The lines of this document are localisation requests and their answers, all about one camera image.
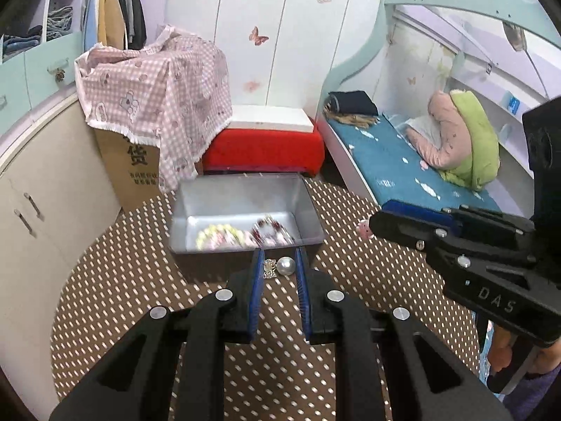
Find light blue hanging shirt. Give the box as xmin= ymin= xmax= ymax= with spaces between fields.
xmin=83 ymin=0 xmax=103 ymax=49

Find folded black garment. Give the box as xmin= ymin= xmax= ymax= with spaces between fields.
xmin=328 ymin=91 xmax=378 ymax=117

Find pink flower hair tie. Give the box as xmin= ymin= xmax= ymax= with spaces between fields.
xmin=210 ymin=232 xmax=259 ymax=248

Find grey metal box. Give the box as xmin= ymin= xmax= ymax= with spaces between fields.
xmin=169 ymin=172 xmax=326 ymax=257

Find folded tan garment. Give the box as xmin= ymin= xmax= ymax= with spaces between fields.
xmin=324 ymin=112 xmax=382 ymax=130

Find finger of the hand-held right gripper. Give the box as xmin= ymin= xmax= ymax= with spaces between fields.
xmin=370 ymin=209 xmax=538 ymax=273
xmin=382 ymin=199 xmax=536 ymax=231

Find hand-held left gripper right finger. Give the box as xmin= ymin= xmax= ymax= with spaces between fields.
xmin=295 ymin=247 xmax=513 ymax=421

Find white pillow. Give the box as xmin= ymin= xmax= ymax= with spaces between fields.
xmin=404 ymin=114 xmax=443 ymax=147

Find purple clothing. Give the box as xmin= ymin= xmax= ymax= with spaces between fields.
xmin=504 ymin=370 xmax=561 ymax=421

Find pink and green quilt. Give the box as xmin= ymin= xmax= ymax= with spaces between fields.
xmin=427 ymin=89 xmax=500 ymax=191

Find teal drawer unit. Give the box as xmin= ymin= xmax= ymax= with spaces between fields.
xmin=0 ymin=28 xmax=86 ymax=136

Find dark hanging jackets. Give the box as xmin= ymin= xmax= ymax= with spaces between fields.
xmin=111 ymin=0 xmax=147 ymax=51

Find purple wall shelf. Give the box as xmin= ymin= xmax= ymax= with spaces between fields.
xmin=447 ymin=48 xmax=561 ymax=176

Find blue patterned bed sheet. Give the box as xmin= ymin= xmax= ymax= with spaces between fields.
xmin=326 ymin=112 xmax=502 ymax=218

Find pink checked cloth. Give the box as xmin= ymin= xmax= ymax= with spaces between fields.
xmin=74 ymin=25 xmax=233 ymax=194

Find white wardrobe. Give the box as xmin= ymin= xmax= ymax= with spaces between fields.
xmin=164 ymin=0 xmax=386 ymax=117

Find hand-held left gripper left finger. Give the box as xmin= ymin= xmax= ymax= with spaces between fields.
xmin=48 ymin=248 xmax=266 ymax=421

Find folded blue jeans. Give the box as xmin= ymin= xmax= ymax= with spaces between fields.
xmin=2 ymin=26 xmax=42 ymax=55

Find person's right hand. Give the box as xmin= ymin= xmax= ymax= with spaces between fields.
xmin=486 ymin=319 xmax=514 ymax=375

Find folded grey jeans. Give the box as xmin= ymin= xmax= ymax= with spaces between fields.
xmin=46 ymin=5 xmax=74 ymax=38

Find person's right forearm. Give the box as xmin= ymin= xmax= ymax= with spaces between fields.
xmin=523 ymin=338 xmax=561 ymax=380

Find white board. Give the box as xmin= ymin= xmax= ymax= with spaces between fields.
xmin=225 ymin=105 xmax=317 ymax=133

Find purple stair shelf unit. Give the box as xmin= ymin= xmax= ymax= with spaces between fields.
xmin=0 ymin=0 xmax=88 ymax=60

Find cardboard box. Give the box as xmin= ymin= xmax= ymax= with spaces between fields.
xmin=94 ymin=127 xmax=165 ymax=212

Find cream cabinet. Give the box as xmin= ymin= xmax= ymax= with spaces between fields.
xmin=0 ymin=88 xmax=121 ymax=404

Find tan hanging coat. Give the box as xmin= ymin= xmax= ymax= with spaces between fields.
xmin=97 ymin=0 xmax=128 ymax=50

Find red ottoman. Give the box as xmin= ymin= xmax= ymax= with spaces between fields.
xmin=202 ymin=118 xmax=326 ymax=178

